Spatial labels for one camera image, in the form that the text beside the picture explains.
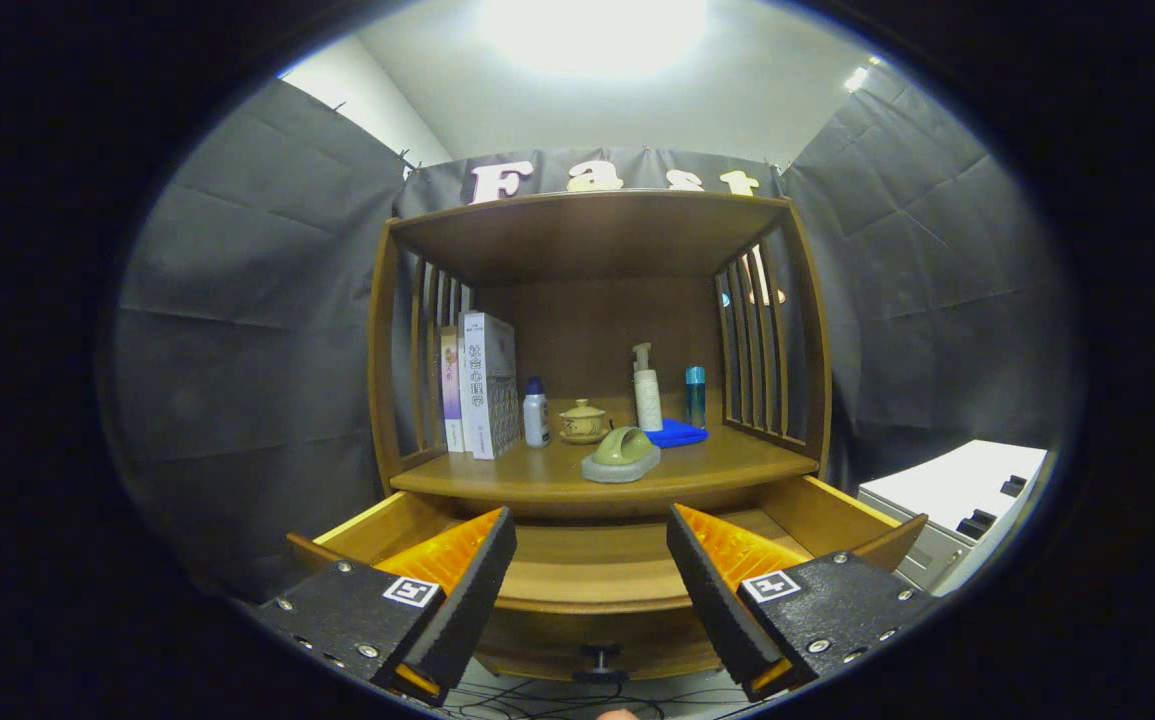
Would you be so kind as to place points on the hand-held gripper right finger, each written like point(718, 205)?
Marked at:
point(712, 590)

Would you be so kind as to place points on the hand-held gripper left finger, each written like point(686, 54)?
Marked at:
point(472, 590)

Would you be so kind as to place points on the brown wooden drawer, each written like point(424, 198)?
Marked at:
point(587, 580)

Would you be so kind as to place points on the black round drawer knob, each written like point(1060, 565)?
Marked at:
point(601, 665)

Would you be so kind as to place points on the green scrub brush grey pad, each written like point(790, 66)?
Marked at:
point(622, 455)

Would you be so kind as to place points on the brown wooden countertop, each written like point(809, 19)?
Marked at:
point(537, 475)

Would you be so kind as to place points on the black block on drawer unit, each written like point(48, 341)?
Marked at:
point(1013, 486)
point(977, 525)

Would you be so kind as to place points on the white drawer unit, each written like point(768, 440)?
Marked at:
point(967, 480)

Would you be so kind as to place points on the brown wooden cabinet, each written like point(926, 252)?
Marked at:
point(597, 330)

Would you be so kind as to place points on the blue folded cloth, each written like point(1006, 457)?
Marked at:
point(682, 434)

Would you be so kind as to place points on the white bottle with blue cap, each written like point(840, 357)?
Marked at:
point(536, 420)

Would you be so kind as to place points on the clear blue bottle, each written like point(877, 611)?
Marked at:
point(696, 400)

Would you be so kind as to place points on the white pump bottle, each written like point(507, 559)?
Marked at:
point(648, 400)

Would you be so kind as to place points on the thick white book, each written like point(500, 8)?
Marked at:
point(489, 390)

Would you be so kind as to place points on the yellow lidded ceramic teacup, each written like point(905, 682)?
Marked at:
point(582, 422)

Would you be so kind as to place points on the thin purple book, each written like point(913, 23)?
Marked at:
point(451, 390)

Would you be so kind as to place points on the small ceiling light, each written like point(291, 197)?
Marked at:
point(855, 78)

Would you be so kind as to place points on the large ceiling light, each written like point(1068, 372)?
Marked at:
point(597, 30)

